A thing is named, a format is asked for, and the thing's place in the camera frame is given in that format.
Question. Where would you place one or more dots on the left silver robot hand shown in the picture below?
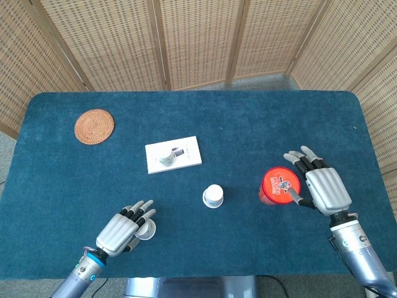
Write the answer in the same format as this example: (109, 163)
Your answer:
(119, 232)

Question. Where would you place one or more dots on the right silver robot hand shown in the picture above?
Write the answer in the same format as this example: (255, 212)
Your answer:
(328, 189)

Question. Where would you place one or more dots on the white cup blue dandelion print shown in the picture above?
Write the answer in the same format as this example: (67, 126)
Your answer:
(149, 231)

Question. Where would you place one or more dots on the white cup green flower print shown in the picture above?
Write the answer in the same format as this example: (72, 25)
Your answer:
(167, 159)

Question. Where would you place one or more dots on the white cup blue flower print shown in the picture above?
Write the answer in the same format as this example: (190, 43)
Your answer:
(213, 194)

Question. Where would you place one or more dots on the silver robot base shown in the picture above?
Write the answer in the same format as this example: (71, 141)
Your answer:
(186, 288)

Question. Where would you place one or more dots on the orange tub with red lid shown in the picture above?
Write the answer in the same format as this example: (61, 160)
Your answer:
(276, 186)

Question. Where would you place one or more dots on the blue plush table cover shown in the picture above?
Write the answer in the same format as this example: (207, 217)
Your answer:
(93, 186)

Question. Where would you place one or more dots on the woven bamboo screen panel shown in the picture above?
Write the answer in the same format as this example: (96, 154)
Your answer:
(273, 34)
(381, 124)
(347, 40)
(102, 40)
(18, 62)
(198, 40)

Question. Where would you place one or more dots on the round woven rattan coaster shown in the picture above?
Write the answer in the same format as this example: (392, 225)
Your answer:
(94, 126)

